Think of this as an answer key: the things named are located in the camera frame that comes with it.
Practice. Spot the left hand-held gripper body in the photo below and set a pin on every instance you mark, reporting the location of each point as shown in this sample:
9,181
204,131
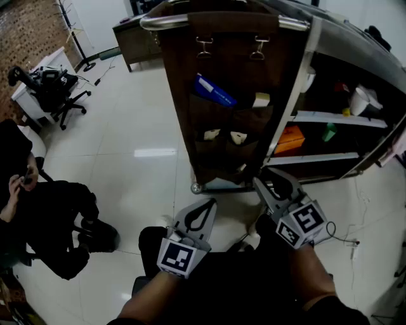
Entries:
176,255

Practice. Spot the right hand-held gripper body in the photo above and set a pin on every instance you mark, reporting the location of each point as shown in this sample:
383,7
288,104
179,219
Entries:
301,222

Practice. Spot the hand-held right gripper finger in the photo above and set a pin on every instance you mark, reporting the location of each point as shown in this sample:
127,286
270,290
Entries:
266,195
293,188

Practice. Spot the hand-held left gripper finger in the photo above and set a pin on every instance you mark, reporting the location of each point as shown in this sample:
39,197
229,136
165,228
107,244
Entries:
185,219
209,223

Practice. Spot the beige paper packet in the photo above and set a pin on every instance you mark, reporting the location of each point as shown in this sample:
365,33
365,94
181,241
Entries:
238,137
212,134

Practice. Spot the brown fabric organizer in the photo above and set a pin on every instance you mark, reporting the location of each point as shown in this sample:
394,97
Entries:
228,120

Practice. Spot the person's right forearm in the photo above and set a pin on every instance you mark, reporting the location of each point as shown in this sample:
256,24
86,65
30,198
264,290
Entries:
312,273

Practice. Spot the person's left forearm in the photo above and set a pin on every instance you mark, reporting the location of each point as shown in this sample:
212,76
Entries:
155,295

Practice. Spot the brown housekeeping cart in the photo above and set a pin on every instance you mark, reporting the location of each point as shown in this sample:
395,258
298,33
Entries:
336,47

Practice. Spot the cardboard box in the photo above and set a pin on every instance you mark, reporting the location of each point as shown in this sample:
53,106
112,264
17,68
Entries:
289,141

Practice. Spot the white power strip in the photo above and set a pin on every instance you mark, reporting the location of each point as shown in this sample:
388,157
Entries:
354,251

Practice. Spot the green bottle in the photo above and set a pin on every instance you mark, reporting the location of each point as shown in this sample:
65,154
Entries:
329,132

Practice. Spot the yellow container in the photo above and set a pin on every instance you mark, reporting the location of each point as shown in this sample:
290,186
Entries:
346,111

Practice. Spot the small white box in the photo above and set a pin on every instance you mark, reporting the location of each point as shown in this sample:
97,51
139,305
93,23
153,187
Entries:
261,100

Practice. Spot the person's dark shirt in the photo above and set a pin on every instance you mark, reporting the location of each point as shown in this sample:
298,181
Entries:
336,312

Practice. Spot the pale pink cloth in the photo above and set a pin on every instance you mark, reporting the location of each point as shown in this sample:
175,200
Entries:
393,146

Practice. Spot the white cup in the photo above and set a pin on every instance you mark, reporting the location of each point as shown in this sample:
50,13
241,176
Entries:
359,101

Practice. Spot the dark red bottle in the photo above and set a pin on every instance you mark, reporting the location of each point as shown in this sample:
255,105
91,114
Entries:
341,87

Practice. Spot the blue booklet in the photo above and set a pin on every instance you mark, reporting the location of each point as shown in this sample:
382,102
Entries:
217,92

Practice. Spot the metal clip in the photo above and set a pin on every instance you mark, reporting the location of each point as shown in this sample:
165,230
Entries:
204,50
258,52

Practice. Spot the black power adapter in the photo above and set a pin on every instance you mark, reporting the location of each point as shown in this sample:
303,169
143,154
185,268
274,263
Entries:
97,82

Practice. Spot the black phone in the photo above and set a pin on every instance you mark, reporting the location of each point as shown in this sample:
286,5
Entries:
27,179

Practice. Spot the black office chair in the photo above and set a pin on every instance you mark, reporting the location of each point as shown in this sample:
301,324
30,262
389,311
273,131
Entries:
57,95

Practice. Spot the brown wooden cabinet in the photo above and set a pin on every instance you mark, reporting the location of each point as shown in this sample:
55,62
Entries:
136,44

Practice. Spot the dark rolled mat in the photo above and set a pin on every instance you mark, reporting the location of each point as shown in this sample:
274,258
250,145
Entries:
109,54

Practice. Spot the white desk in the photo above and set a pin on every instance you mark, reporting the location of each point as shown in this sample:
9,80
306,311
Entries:
31,104

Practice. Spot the black coat rack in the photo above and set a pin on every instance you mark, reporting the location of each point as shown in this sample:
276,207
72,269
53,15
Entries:
79,47

